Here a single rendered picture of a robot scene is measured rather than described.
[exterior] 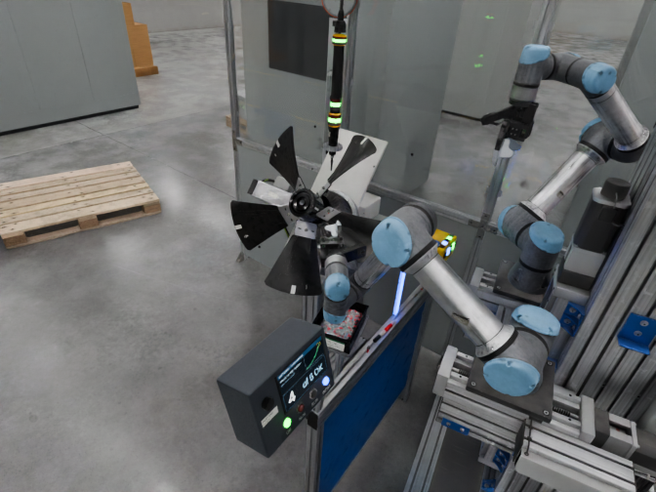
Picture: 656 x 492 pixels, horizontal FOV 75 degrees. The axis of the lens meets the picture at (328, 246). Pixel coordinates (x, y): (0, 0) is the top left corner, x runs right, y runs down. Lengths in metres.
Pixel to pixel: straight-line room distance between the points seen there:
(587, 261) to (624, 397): 0.43
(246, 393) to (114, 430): 1.66
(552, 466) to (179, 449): 1.67
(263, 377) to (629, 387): 1.06
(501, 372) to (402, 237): 0.39
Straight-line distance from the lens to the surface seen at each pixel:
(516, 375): 1.11
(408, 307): 1.77
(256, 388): 0.95
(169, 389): 2.62
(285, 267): 1.66
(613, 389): 1.57
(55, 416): 2.73
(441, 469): 2.13
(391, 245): 1.05
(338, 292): 1.28
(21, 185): 4.87
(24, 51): 6.73
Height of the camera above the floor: 2.00
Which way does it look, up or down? 34 degrees down
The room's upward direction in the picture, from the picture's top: 4 degrees clockwise
